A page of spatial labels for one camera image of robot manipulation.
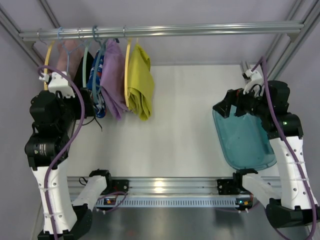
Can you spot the aluminium hanging rail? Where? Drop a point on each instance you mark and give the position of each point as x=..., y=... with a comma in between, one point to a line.
x=217, y=29

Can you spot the blue patterned garment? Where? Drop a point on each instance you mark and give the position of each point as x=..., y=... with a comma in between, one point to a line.
x=100, y=107

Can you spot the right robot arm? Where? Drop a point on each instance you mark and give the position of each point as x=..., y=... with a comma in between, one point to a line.
x=296, y=206

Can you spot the mint green hanger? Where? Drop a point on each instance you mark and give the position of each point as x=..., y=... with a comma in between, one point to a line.
x=85, y=60

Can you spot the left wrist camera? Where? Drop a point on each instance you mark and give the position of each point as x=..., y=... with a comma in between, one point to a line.
x=56, y=82

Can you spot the yellow trousers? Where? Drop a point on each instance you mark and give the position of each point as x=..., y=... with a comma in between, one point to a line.
x=140, y=84

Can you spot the light blue hanger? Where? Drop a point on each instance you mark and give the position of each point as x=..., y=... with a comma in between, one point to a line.
x=67, y=47

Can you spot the right frame post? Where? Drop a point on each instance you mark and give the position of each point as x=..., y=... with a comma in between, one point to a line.
x=285, y=46

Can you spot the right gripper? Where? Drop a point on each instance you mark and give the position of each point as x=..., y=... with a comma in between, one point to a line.
x=230, y=100

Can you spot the teal blue hanger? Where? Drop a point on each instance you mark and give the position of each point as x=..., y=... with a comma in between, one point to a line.
x=95, y=71

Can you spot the frame post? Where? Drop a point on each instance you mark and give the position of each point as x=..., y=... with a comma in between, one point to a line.
x=285, y=46
x=10, y=26

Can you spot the empty yellow hanger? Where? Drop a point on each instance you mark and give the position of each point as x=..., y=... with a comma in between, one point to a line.
x=47, y=62

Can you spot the slotted cable duct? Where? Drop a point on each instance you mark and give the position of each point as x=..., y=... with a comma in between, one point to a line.
x=174, y=202

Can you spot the teal plastic bin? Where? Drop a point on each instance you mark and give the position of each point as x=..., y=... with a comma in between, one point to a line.
x=244, y=142

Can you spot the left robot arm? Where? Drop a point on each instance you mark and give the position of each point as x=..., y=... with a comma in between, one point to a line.
x=47, y=150

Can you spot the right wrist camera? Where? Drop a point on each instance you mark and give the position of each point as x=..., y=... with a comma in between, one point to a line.
x=254, y=82

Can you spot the purple garment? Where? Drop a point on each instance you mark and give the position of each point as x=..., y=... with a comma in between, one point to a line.
x=112, y=79

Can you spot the pink garment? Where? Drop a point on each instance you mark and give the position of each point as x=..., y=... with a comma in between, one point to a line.
x=68, y=57

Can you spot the left frame post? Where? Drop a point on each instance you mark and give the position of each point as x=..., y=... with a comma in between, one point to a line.
x=10, y=26

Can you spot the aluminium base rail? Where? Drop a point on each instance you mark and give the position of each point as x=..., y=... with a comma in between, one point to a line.
x=175, y=186

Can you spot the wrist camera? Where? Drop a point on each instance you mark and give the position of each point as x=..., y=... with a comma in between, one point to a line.
x=56, y=82
x=254, y=82

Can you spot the yellow hanger with trousers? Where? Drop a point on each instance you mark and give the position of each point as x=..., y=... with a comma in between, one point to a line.
x=126, y=68

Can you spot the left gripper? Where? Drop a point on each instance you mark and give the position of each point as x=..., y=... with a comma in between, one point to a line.
x=85, y=104

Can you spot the black garment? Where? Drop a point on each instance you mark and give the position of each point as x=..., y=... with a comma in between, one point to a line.
x=78, y=79

